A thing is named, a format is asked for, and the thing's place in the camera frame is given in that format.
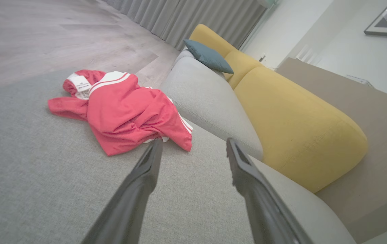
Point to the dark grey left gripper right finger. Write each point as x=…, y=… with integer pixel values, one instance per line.
x=264, y=210

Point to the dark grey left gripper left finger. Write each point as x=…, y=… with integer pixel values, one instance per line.
x=129, y=200

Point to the red shorts with white stripes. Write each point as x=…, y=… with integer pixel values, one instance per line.
x=159, y=115

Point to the large yellow sofa back cushion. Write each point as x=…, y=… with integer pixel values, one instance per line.
x=298, y=128

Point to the light grey sofa seat cushion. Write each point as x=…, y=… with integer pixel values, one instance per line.
x=207, y=98

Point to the blue throw pillow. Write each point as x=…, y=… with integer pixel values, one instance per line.
x=210, y=57

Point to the small yellow sofa back cushion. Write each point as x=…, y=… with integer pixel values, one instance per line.
x=210, y=39

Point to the grey pleated curtain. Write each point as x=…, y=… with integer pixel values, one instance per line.
x=196, y=18

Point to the white wall socket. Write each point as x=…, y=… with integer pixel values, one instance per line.
x=263, y=57

